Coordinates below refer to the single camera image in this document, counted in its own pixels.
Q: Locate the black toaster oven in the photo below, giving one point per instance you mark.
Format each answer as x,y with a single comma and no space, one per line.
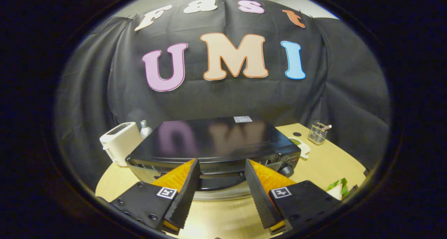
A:
216,141

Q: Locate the white divided seed dish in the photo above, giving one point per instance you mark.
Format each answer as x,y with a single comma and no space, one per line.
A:
302,147

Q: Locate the sandwich with lettuce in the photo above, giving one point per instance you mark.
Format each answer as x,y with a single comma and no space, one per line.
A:
337,191

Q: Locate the small clear bottle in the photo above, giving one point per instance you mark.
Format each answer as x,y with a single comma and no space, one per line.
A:
145,131

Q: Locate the white toaster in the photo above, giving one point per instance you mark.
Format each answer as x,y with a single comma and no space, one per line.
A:
120,143

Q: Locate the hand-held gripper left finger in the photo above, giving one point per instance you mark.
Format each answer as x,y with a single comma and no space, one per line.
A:
185,200

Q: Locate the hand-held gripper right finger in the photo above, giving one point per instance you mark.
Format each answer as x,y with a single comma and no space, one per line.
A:
260,200

